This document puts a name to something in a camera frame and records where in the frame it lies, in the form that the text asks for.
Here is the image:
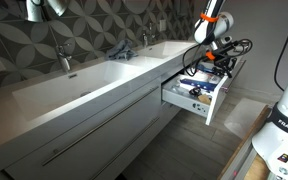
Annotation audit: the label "blue rectangular box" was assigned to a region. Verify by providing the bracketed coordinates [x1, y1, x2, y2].
[179, 78, 217, 91]

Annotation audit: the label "white closed lower drawer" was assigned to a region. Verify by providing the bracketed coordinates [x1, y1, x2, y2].
[91, 102, 181, 180]

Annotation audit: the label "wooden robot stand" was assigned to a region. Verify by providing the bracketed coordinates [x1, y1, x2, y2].
[217, 106, 271, 180]

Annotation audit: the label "white vanity drawer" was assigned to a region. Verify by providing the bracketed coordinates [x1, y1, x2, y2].
[161, 54, 247, 127]

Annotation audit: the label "white double sink countertop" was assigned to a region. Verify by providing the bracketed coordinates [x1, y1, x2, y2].
[0, 40, 195, 145]

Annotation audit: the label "chrome faucet near outlet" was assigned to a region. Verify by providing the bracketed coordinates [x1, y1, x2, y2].
[55, 44, 72, 73]

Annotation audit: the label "black hanging cable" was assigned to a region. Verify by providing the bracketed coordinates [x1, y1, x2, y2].
[273, 0, 288, 92]

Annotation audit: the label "chrome faucet near window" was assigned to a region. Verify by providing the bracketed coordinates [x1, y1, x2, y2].
[142, 23, 155, 48]

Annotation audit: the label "white closed upper drawer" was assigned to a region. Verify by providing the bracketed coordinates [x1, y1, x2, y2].
[5, 79, 161, 180]

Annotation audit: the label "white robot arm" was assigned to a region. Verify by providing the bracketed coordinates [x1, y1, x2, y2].
[193, 0, 253, 78]

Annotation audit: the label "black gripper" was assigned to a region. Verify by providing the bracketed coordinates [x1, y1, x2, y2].
[207, 39, 253, 78]

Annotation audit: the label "grey blue towel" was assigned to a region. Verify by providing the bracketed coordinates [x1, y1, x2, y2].
[105, 39, 137, 60]

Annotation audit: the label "white closed drawer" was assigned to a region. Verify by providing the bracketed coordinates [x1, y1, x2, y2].
[91, 102, 181, 180]
[5, 79, 161, 180]

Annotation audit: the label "white wall switch plate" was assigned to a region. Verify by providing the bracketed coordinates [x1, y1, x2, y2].
[160, 19, 166, 32]

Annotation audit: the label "small dark clutter items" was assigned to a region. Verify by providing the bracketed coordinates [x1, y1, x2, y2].
[189, 87, 211, 105]

